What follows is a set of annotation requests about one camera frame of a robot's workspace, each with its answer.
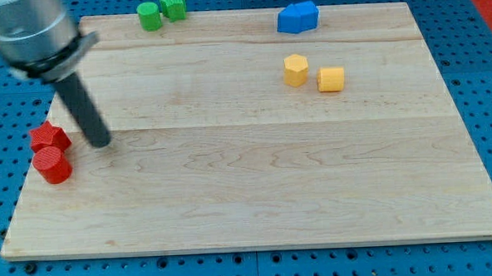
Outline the yellow cylinder block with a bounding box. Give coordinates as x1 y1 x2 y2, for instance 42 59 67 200
317 67 345 92

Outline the blue cube block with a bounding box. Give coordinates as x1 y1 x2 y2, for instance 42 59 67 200
277 3 302 34

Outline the wooden board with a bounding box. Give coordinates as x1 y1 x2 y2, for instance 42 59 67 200
1 2 492 261

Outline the green cylinder block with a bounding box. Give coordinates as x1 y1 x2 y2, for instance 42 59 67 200
136 2 163 32

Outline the blue pentagon block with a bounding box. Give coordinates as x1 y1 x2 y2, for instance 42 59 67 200
294 0 319 32

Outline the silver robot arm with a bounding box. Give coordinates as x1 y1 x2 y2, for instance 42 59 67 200
0 0 99 82

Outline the green star block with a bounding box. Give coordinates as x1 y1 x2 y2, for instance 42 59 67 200
160 0 187 22

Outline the yellow hexagon block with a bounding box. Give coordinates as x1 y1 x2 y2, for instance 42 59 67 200
283 54 309 86

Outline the red star block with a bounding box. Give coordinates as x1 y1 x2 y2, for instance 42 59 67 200
28 121 71 152

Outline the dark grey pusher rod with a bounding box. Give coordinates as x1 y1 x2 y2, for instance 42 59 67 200
52 72 111 148

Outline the red cylinder block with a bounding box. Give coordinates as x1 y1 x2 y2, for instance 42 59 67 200
32 146 73 184

